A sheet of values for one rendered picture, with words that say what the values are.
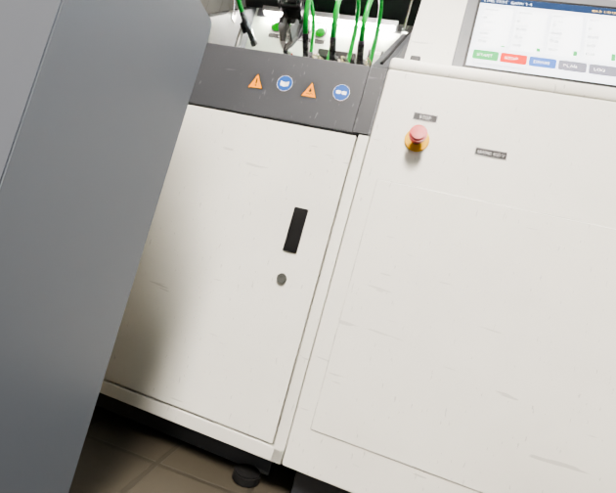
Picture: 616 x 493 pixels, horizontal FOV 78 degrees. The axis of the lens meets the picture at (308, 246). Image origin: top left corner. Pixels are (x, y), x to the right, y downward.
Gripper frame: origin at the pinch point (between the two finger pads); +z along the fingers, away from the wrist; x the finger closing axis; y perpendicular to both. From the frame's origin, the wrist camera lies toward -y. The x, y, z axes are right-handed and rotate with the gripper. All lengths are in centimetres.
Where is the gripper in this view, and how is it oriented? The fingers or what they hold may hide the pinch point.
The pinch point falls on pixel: (286, 48)
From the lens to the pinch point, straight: 130.5
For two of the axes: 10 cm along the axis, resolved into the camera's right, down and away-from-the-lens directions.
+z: -2.7, 9.6, -0.8
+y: -1.9, -1.4, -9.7
